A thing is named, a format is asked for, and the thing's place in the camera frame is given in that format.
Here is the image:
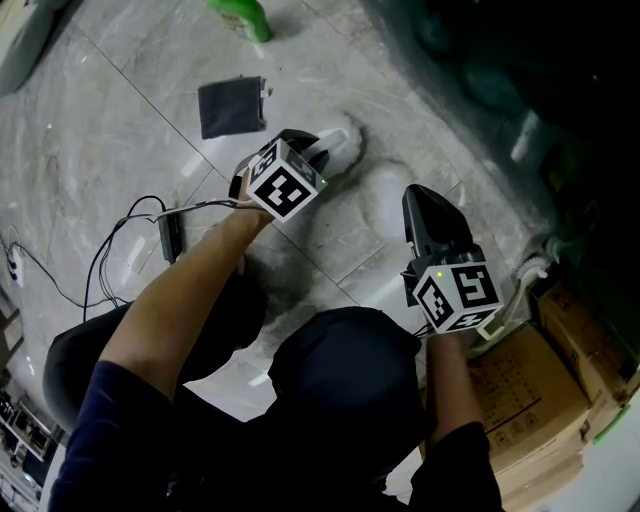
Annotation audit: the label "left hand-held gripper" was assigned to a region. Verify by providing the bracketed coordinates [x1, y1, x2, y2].
[228, 128, 352, 224]

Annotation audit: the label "person's dark blue shirt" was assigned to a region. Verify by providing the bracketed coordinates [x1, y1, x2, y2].
[47, 359, 504, 512]

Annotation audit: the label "long-handled grey scrubber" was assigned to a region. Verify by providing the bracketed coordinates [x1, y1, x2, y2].
[477, 234, 564, 342]

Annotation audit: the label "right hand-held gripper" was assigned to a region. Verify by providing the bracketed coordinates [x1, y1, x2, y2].
[399, 183, 504, 335]

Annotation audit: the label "person's dark trousers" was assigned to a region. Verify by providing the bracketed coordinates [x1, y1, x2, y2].
[42, 272, 429, 451]

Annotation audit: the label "white power strip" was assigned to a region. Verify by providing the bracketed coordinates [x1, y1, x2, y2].
[4, 247, 26, 289]

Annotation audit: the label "small cardboard box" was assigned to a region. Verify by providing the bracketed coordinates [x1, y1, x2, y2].
[467, 322, 594, 506]

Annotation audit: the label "green plastic bottle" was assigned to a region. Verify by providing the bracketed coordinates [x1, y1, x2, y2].
[207, 0, 275, 44]

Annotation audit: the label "green and white bathtub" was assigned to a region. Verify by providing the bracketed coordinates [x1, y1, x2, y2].
[359, 0, 640, 371]

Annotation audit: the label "dark grey cloth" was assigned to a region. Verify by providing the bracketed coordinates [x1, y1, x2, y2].
[197, 75, 269, 141]

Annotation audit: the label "dark wooden cabinet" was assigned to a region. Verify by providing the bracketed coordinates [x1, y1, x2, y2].
[0, 294, 24, 371]

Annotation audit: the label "person's left forearm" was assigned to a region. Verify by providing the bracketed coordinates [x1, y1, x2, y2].
[99, 204, 274, 401]

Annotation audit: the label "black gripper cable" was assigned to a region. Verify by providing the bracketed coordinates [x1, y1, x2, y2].
[82, 193, 254, 322]

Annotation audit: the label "black power cable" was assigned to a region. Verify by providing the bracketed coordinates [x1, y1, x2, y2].
[0, 234, 131, 309]

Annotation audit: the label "person's right forearm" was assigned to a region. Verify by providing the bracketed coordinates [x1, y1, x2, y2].
[424, 332, 486, 446]

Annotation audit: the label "black power adapter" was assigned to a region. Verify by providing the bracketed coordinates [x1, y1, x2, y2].
[157, 212, 181, 265]

